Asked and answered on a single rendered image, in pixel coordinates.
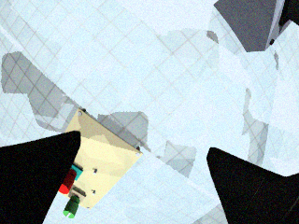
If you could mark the pale yellow circuit board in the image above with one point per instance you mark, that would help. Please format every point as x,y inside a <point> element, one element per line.
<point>103,158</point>

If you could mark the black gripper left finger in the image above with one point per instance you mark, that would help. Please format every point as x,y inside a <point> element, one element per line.
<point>31,173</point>

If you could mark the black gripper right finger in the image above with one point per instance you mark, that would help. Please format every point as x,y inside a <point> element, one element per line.
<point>249,194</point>

